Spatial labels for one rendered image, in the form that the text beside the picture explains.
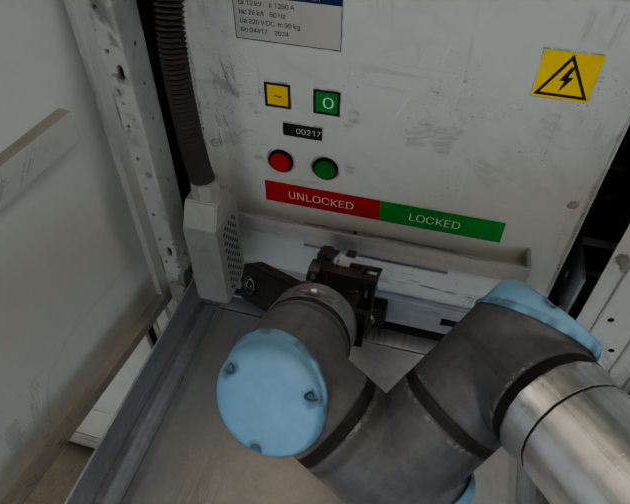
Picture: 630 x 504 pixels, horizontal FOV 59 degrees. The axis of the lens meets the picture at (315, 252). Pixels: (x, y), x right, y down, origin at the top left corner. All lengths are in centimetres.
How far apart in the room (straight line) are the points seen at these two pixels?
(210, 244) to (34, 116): 24
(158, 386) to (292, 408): 47
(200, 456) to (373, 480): 40
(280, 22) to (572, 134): 33
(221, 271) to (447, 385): 41
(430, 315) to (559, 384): 49
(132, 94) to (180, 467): 48
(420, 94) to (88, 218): 45
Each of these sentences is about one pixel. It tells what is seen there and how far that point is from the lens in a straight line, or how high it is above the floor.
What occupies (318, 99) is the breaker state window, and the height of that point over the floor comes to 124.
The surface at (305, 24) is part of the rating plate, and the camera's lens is 64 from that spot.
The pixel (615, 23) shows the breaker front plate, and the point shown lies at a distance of 62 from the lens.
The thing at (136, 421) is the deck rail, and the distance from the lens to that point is 86.
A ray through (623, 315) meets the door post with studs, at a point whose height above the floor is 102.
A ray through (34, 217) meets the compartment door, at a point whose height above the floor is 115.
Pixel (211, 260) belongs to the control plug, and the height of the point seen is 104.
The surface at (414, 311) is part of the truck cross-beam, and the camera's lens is 87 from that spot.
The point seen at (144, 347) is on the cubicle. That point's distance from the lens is 113.
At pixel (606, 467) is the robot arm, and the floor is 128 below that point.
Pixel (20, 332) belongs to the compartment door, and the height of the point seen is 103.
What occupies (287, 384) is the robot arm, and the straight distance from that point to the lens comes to 43.
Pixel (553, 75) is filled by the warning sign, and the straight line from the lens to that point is 63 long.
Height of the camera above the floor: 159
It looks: 46 degrees down
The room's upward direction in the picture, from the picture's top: straight up
